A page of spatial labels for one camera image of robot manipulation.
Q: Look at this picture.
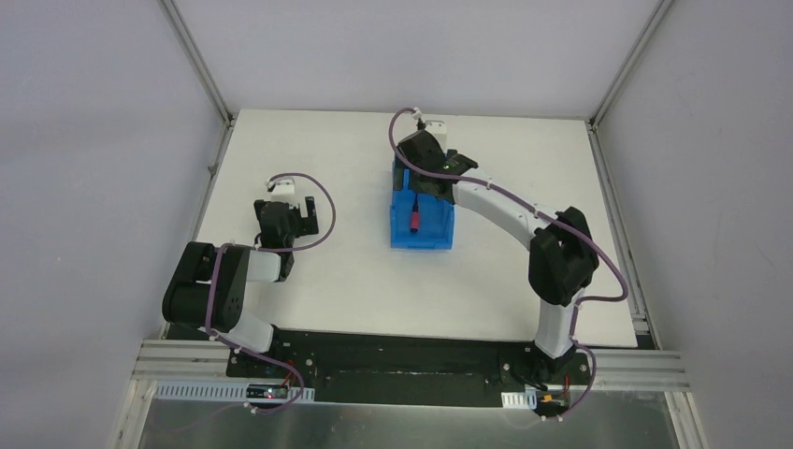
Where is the red handled screwdriver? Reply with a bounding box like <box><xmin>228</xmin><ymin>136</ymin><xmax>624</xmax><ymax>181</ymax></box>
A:
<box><xmin>410</xmin><ymin>195</ymin><xmax>420</xmax><ymax>234</ymax></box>

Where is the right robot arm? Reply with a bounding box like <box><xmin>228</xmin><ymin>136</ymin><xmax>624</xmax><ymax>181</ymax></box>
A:
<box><xmin>391</xmin><ymin>130</ymin><xmax>599</xmax><ymax>389</ymax></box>

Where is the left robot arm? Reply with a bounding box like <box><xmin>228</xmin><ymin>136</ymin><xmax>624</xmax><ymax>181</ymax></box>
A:
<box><xmin>162</xmin><ymin>196</ymin><xmax>319</xmax><ymax>354</ymax></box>

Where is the blue plastic bin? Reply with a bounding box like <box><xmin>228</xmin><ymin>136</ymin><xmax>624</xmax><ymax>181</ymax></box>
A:
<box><xmin>389</xmin><ymin>167</ymin><xmax>454</xmax><ymax>251</ymax></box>

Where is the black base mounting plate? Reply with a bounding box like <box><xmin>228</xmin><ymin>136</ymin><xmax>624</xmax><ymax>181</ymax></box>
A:
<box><xmin>226</xmin><ymin>329</ymin><xmax>591</xmax><ymax>408</ymax></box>

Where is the left controller board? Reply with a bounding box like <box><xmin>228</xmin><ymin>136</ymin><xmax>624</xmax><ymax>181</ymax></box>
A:
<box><xmin>246</xmin><ymin>384</ymin><xmax>290</xmax><ymax>400</ymax></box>

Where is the controller board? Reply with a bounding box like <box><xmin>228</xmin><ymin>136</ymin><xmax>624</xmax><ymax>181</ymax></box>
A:
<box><xmin>246</xmin><ymin>384</ymin><xmax>290</xmax><ymax>400</ymax></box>
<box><xmin>536</xmin><ymin>393</ymin><xmax>572</xmax><ymax>417</ymax></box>

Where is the right controller board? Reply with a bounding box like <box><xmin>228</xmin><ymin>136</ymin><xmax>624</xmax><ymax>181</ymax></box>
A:
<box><xmin>536</xmin><ymin>393</ymin><xmax>572</xmax><ymax>417</ymax></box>

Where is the metal sheet front panel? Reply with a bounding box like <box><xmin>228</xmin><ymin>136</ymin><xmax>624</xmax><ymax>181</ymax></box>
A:
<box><xmin>139</xmin><ymin>394</ymin><xmax>679</xmax><ymax>448</ymax></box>

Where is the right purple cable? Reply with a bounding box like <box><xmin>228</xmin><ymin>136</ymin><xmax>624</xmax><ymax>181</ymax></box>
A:
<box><xmin>388</xmin><ymin>108</ymin><xmax>630</xmax><ymax>431</ymax></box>

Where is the purple cable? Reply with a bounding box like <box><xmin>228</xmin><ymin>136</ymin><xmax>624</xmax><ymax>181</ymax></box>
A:
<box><xmin>388</xmin><ymin>108</ymin><xmax>630</xmax><ymax>431</ymax></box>
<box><xmin>203</xmin><ymin>172</ymin><xmax>338</xmax><ymax>415</ymax></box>

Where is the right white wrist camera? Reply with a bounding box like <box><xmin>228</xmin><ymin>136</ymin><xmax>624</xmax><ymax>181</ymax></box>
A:
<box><xmin>425</xmin><ymin>120</ymin><xmax>448</xmax><ymax>152</ymax></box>

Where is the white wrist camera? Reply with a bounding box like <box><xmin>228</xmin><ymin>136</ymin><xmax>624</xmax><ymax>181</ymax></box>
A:
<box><xmin>425</xmin><ymin>120</ymin><xmax>448</xmax><ymax>152</ymax></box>
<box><xmin>267</xmin><ymin>177</ymin><xmax>296</xmax><ymax>203</ymax></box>

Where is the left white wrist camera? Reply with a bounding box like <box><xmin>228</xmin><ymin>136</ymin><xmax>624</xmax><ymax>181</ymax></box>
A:
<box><xmin>267</xmin><ymin>177</ymin><xmax>296</xmax><ymax>203</ymax></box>

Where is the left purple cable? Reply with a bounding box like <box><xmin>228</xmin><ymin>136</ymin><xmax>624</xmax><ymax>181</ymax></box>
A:
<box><xmin>203</xmin><ymin>172</ymin><xmax>338</xmax><ymax>415</ymax></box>

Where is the left white slotted cable duct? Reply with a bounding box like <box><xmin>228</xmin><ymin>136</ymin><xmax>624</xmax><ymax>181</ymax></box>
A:
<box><xmin>153</xmin><ymin>381</ymin><xmax>315</xmax><ymax>404</ymax></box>

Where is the white slotted cable duct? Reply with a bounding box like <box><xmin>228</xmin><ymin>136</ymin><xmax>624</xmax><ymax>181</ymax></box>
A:
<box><xmin>500</xmin><ymin>391</ymin><xmax>538</xmax><ymax>411</ymax></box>
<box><xmin>153</xmin><ymin>381</ymin><xmax>315</xmax><ymax>404</ymax></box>

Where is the left aluminium frame post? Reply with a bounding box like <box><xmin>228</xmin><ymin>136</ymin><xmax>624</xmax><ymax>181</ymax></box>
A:
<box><xmin>157</xmin><ymin>0</ymin><xmax>234</xmax><ymax>127</ymax></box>

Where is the aluminium frame post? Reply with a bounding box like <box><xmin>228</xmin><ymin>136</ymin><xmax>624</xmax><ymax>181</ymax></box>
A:
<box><xmin>157</xmin><ymin>0</ymin><xmax>234</xmax><ymax>127</ymax></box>
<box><xmin>589</xmin><ymin>0</ymin><xmax>677</xmax><ymax>129</ymax></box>

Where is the right white slotted cable duct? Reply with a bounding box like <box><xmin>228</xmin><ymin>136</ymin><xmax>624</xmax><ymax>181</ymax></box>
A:
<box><xmin>500</xmin><ymin>391</ymin><xmax>538</xmax><ymax>411</ymax></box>

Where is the right aluminium frame post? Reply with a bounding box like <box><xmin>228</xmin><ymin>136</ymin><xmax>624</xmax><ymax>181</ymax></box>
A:
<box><xmin>589</xmin><ymin>0</ymin><xmax>677</xmax><ymax>129</ymax></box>

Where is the aluminium front frame rail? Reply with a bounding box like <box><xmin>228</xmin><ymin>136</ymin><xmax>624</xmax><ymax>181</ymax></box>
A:
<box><xmin>132</xmin><ymin>340</ymin><xmax>691</xmax><ymax>393</ymax></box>

